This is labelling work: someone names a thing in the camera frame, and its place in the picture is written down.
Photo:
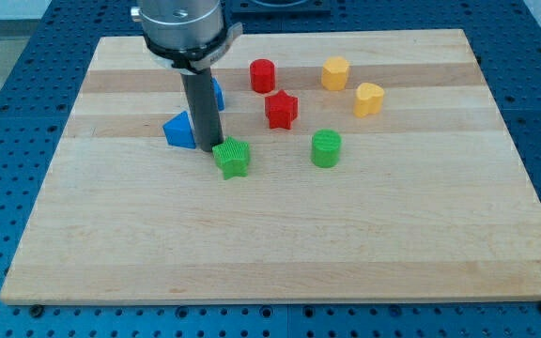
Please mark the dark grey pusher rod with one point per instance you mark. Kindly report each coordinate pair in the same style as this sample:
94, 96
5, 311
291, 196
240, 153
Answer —
200, 94

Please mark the blue triangle block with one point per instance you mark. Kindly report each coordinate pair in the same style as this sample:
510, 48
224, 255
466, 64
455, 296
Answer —
178, 131

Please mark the green star block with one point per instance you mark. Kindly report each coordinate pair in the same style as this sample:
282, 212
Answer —
232, 157

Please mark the red star block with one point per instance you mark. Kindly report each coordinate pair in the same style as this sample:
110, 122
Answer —
281, 110

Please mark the blue block behind rod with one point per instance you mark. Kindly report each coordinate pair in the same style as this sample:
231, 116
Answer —
219, 95

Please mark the red cylinder block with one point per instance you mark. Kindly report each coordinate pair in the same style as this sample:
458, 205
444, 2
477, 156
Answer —
262, 76

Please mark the yellow hexagon block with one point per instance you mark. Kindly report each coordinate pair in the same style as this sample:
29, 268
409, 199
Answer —
335, 72

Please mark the green cylinder block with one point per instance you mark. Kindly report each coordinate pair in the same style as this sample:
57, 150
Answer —
326, 147

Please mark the yellow heart block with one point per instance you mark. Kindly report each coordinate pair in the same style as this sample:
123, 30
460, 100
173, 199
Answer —
368, 99

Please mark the wooden board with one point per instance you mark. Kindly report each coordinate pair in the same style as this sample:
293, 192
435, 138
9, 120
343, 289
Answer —
429, 202

